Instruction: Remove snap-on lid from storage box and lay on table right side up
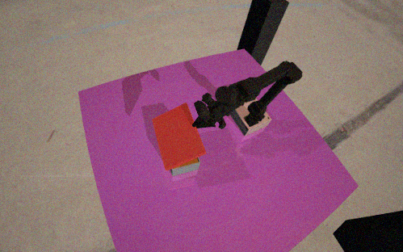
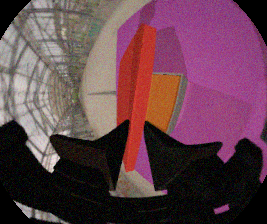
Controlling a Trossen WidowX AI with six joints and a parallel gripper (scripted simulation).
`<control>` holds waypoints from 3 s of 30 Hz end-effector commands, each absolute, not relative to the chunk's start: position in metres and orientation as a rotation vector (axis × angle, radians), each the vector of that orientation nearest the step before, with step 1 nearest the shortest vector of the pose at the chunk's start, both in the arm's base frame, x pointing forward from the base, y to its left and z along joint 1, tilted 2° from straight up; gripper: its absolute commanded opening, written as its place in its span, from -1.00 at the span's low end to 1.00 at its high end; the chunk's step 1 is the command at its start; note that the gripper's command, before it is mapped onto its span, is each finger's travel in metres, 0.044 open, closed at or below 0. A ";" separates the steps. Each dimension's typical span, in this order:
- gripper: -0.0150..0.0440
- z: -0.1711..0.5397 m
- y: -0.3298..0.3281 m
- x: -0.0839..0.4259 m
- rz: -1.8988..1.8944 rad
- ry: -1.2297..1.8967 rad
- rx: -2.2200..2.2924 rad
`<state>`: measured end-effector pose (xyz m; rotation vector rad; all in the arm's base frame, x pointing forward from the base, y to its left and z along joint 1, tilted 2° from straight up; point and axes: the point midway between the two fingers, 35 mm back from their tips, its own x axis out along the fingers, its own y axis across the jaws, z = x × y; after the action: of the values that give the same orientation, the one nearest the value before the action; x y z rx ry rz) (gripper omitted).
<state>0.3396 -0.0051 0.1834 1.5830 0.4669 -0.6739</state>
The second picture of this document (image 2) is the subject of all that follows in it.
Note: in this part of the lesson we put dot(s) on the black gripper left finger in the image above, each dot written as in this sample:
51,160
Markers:
104,154

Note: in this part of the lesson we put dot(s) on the red rectangular lid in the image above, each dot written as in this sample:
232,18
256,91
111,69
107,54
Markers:
134,76

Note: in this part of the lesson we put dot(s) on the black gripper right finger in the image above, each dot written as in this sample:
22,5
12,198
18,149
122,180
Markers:
168,157

